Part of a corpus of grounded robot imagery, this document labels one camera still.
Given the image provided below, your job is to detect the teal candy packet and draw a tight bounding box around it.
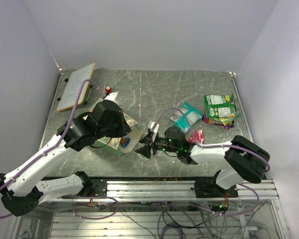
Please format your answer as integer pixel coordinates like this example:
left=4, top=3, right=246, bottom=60
left=169, top=102, right=203, bottom=133

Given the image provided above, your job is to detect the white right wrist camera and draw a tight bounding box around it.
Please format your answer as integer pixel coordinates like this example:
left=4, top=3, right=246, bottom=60
left=148, top=121, right=159, bottom=142

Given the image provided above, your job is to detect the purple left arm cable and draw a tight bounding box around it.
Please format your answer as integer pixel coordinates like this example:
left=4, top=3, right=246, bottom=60
left=0, top=79, right=108, bottom=220

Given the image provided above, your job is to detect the blue M&M's candy packet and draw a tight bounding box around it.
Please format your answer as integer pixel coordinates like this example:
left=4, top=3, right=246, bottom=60
left=120, top=137, right=130, bottom=148

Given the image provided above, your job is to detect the green illustrated paper bag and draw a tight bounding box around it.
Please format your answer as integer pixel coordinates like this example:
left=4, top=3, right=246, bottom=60
left=88, top=98, right=150, bottom=160

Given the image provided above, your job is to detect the green spring tea candy packet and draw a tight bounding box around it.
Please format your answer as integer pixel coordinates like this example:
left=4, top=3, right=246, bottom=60
left=211, top=113, right=240, bottom=125

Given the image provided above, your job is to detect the aluminium front base frame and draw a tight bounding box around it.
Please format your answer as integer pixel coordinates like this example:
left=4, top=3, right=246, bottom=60
left=35, top=175, right=279, bottom=202

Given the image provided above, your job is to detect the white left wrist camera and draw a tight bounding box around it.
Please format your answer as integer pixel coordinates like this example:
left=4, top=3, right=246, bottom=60
left=104, top=92, right=121, bottom=105

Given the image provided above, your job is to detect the aluminium table edge rail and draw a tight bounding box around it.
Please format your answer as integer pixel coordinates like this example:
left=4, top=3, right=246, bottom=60
left=228, top=71, right=265, bottom=175

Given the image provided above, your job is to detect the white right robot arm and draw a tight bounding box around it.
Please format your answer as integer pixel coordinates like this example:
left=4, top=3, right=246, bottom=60
left=136, top=126, right=270, bottom=197

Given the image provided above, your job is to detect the small red candy packet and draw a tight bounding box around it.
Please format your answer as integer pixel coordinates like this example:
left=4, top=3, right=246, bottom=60
left=188, top=129, right=204, bottom=144

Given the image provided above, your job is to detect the green Fox's candy packet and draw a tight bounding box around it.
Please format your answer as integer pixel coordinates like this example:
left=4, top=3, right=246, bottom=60
left=204, top=94, right=235, bottom=107

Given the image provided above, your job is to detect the purple Fox's candy packet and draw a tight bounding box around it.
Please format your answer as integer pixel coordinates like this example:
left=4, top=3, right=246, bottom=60
left=202, top=111, right=234, bottom=130

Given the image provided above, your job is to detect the yellow green candy packet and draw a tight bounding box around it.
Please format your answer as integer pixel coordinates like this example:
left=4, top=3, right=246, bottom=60
left=206, top=104, right=237, bottom=119

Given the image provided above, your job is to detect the small whiteboard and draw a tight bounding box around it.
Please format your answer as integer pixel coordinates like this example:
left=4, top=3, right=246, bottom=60
left=57, top=63, right=95, bottom=112

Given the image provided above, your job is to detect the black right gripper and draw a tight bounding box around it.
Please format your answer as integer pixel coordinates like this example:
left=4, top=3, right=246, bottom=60
left=135, top=131, right=179, bottom=157

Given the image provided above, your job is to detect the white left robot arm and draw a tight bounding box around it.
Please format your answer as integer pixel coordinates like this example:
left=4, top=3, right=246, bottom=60
left=0, top=100, right=131, bottom=217

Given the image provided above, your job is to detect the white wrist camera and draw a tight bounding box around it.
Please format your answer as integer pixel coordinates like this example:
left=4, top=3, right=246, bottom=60
left=104, top=92, right=121, bottom=105
left=148, top=121, right=159, bottom=142

